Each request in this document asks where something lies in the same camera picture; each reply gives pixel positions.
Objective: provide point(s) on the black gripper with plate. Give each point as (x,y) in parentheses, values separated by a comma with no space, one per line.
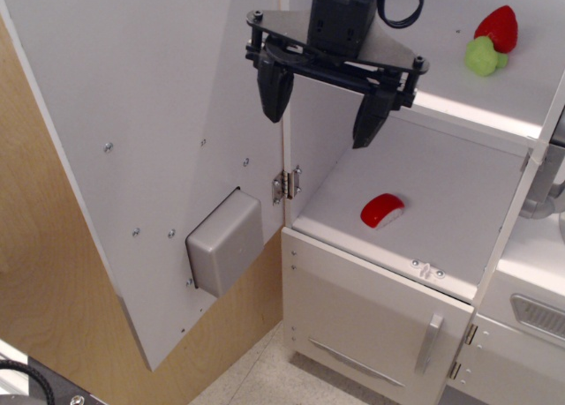
(337,42)

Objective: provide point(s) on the white fridge door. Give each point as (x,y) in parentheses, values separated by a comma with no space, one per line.
(156,116)

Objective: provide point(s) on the white toy fridge cabinet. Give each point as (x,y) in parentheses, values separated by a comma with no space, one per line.
(459,158)

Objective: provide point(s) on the silver door hinge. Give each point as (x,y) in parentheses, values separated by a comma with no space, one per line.
(286,185)

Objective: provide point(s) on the red white toy sushi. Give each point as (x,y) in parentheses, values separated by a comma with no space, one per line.
(382,210)

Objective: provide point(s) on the green toy broccoli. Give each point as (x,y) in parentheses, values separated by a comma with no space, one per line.
(482,58)

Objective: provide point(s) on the grey plastic dispenser box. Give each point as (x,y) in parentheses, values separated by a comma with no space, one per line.
(225,244)

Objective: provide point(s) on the red toy strawberry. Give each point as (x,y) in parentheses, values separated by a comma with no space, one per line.
(501,27)

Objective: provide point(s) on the white plastic door latch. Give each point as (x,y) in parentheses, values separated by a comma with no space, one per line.
(426,270)

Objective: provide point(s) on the grey toy sink faucet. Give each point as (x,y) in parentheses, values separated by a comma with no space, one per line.
(546,196)

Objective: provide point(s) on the white lower freezer door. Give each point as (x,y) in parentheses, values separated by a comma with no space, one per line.
(366,322)

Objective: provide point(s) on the brass oven door hinges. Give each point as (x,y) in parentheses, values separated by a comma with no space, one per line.
(467,341)

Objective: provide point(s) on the white toy oven unit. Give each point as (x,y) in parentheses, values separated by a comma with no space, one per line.
(517,354)

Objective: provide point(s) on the silver freezer door handle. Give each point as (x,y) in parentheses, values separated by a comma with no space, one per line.
(429,340)

